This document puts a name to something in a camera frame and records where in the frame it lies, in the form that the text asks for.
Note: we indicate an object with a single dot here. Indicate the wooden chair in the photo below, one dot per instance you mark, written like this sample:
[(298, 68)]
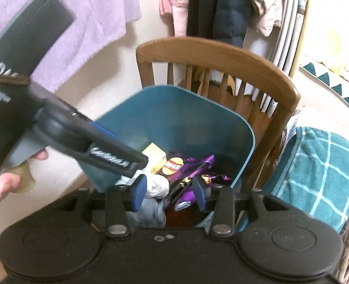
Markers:
[(210, 56)]

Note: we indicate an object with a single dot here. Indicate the beige jacket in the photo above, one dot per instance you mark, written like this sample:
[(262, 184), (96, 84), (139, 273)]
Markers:
[(266, 9)]

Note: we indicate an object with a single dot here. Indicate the cream cloth teal triangle border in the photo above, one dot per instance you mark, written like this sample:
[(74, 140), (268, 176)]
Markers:
[(325, 78)]

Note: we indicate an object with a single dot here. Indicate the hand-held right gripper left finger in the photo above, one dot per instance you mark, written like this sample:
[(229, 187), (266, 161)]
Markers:
[(140, 193)]

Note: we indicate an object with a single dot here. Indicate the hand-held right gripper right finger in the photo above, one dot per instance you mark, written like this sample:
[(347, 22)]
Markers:
[(199, 193)]

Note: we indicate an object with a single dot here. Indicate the teal plastic bin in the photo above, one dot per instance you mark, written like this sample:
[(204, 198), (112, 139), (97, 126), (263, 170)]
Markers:
[(177, 118)]

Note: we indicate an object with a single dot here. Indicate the teal plaid blanket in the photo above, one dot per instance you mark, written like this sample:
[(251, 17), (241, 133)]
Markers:
[(316, 159)]

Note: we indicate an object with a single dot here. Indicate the person's left hand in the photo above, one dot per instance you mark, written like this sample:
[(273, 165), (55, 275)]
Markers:
[(5, 182)]

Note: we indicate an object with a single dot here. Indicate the pink garment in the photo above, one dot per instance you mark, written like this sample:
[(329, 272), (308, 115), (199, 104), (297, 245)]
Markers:
[(180, 11)]

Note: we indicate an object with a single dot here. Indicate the crumpled grey plastic wrapper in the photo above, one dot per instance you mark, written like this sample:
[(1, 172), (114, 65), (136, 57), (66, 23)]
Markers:
[(158, 187)]

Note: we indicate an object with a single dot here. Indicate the purple fluffy towel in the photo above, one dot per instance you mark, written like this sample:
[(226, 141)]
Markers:
[(103, 3)]

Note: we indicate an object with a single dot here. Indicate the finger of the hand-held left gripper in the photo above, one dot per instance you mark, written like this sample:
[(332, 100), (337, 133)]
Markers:
[(115, 151)]

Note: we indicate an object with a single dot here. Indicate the yellow box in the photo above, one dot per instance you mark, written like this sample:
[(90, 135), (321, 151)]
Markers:
[(154, 161)]

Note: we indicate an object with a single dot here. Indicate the purple snack bag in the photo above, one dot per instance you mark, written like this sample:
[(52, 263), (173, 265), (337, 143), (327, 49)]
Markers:
[(198, 165)]

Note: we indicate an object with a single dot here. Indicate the black puffer jacket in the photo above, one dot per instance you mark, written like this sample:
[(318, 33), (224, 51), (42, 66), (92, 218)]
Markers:
[(227, 11)]

